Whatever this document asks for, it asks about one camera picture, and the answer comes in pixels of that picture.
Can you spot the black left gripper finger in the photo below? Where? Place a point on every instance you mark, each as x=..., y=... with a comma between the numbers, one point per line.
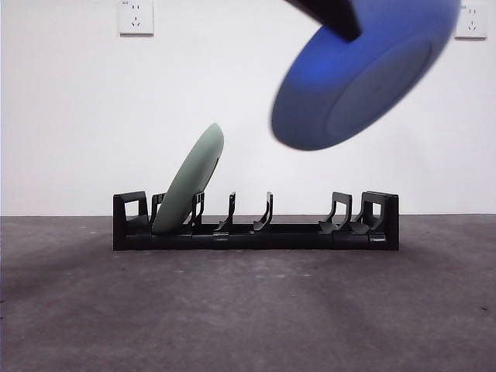
x=333, y=15

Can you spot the blue plate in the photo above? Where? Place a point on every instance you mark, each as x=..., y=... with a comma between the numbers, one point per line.
x=348, y=97

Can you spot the green plate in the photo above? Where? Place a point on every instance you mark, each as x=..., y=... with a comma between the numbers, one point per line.
x=190, y=182

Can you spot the black plate rack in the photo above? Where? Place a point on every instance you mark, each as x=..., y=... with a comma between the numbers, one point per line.
x=271, y=240

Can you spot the white wall socket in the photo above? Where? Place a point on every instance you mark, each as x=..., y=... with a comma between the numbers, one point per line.
x=474, y=27
x=136, y=19

